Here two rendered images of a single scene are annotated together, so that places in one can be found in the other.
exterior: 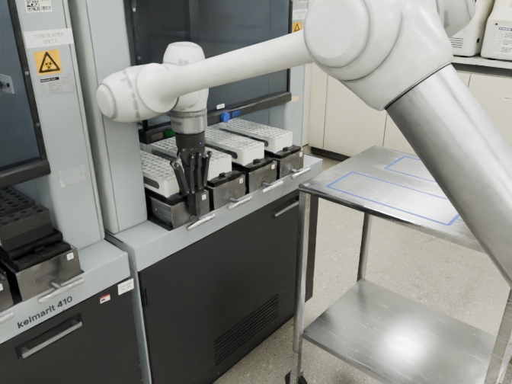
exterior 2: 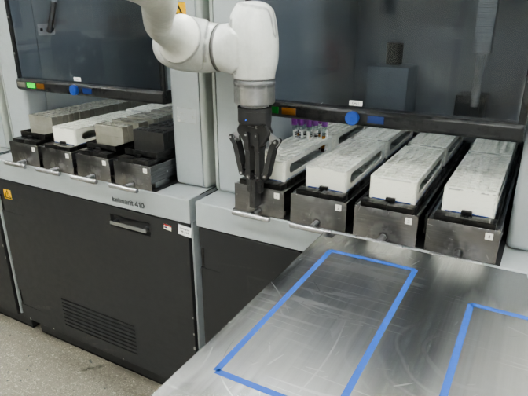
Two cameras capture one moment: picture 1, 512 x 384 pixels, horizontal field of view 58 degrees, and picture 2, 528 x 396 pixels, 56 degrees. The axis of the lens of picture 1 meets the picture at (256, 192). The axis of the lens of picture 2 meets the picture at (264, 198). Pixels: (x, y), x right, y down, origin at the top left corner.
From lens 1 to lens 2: 1.30 m
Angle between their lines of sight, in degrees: 71
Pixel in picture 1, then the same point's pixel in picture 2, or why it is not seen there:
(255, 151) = (394, 186)
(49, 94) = not seen: hidden behind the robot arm
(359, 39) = not seen: outside the picture
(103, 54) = (221, 12)
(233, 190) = (323, 214)
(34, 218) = (153, 134)
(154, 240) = (214, 206)
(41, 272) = (126, 170)
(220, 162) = (324, 172)
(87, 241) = (192, 180)
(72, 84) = not seen: hidden behind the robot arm
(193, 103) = (232, 68)
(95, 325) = (159, 244)
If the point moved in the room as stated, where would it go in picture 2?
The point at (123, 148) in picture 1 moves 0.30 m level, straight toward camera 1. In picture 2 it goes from (231, 109) to (110, 121)
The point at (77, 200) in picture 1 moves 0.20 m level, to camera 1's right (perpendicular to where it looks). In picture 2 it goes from (188, 138) to (193, 158)
